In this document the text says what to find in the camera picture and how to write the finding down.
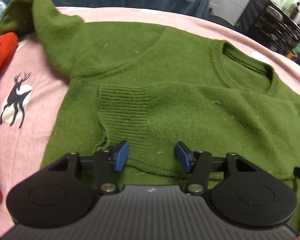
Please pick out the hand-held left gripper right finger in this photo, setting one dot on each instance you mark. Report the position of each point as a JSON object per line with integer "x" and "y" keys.
{"x": 183, "y": 156}

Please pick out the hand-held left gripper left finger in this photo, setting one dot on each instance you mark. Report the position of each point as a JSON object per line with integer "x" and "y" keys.
{"x": 121, "y": 156}

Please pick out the green knit sweater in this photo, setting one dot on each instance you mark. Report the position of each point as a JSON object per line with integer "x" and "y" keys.
{"x": 177, "y": 92}

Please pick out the pink deer-print bedsheet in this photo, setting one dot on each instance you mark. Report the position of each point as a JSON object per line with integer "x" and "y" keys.
{"x": 27, "y": 142}

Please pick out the black shelf cart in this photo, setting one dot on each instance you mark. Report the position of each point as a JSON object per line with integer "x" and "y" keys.
{"x": 270, "y": 22}

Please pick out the red knit garment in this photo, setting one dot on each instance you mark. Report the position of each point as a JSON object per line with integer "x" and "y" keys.
{"x": 0, "y": 52}

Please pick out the green bottle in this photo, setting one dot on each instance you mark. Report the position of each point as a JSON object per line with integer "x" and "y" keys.
{"x": 289, "y": 3}

